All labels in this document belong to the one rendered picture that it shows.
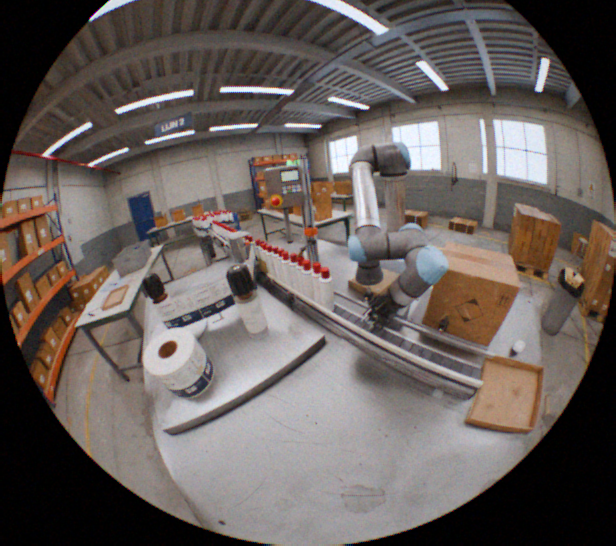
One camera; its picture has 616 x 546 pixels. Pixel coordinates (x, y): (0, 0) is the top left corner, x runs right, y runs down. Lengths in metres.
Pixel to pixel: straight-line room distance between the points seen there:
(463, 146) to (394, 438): 5.71
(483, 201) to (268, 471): 5.81
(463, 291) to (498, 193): 5.08
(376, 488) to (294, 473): 0.21
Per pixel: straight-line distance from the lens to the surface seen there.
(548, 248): 3.70
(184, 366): 0.60
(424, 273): 0.41
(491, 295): 0.69
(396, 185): 0.75
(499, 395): 0.78
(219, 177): 8.27
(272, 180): 0.82
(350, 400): 0.63
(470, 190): 5.71
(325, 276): 0.66
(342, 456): 0.59
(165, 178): 8.37
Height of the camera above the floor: 1.42
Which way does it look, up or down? 20 degrees down
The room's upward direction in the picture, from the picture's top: 7 degrees counter-clockwise
